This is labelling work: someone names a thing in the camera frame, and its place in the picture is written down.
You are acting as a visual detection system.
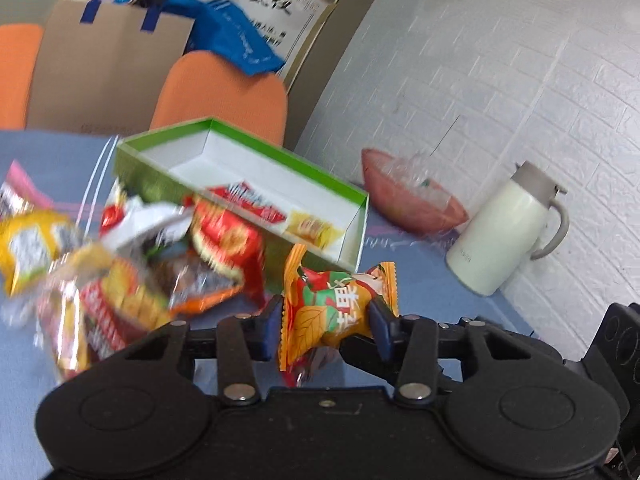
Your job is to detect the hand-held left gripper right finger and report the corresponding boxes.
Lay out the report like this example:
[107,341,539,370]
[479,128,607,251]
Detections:
[341,299,561,407]

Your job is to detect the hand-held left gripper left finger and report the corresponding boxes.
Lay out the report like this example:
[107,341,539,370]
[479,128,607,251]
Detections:
[125,295,284,407]

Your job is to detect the orange green leaf snack packet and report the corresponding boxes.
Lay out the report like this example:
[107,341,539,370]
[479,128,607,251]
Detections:
[277,244,401,388]

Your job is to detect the small yellow snack packet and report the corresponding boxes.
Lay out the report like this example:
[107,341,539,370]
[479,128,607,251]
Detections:
[284,210,346,251]

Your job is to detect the red snack packet white print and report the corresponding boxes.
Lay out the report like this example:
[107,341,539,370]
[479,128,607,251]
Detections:
[206,182,289,227]

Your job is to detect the green cardboard box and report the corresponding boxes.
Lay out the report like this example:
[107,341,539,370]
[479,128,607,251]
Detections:
[115,117,371,272]

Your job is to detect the large yellow snack packet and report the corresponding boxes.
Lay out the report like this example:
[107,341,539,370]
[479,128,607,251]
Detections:
[0,209,82,297]

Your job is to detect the blue tablecloth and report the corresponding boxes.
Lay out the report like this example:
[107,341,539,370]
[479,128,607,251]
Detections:
[0,129,540,480]

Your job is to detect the round red snack packet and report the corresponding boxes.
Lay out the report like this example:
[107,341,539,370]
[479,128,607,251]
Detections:
[189,195,267,308]

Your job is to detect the red plastic basin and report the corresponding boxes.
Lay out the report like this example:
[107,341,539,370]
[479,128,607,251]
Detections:
[361,147,471,234]

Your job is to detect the white thermos jug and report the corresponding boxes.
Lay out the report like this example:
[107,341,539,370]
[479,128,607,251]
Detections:
[445,160,571,297]

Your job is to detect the yellow red snack packet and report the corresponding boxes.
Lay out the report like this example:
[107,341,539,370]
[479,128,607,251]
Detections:
[37,244,176,386]

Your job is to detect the red and white snack packet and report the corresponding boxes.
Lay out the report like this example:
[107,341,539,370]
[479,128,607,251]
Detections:
[99,192,195,256]

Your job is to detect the orange chair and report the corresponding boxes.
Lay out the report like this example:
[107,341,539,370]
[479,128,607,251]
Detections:
[150,51,289,151]
[0,23,46,131]

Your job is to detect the pink snack packet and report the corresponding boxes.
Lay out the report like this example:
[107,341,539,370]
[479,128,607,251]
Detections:
[0,160,55,211]

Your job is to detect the blue plastic bag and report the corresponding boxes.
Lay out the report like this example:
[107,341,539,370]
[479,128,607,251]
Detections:
[159,0,287,79]

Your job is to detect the brown cardboard box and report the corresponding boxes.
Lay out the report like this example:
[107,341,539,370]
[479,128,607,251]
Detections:
[25,0,197,134]

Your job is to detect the framed calligraphy sign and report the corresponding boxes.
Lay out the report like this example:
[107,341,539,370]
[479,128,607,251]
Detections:
[212,0,337,83]

